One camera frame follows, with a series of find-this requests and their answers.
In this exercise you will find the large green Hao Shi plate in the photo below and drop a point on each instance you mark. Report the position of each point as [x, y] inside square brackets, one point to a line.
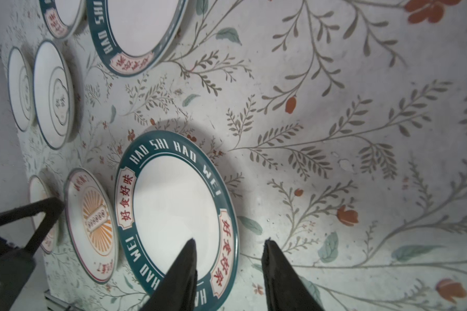
[168, 192]

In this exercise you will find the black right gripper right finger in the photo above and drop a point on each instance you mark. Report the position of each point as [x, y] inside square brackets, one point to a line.
[283, 288]

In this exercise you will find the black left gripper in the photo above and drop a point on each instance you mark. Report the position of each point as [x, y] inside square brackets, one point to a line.
[17, 264]

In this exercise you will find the white plate thin green rim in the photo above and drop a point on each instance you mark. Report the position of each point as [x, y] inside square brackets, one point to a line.
[20, 87]

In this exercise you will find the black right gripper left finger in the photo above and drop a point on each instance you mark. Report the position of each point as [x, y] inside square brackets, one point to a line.
[178, 289]

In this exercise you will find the small green Hao Shi plate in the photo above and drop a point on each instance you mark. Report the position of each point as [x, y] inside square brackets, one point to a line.
[63, 18]

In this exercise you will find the white plate flower emblem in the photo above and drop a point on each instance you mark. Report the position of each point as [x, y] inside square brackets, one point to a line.
[53, 95]

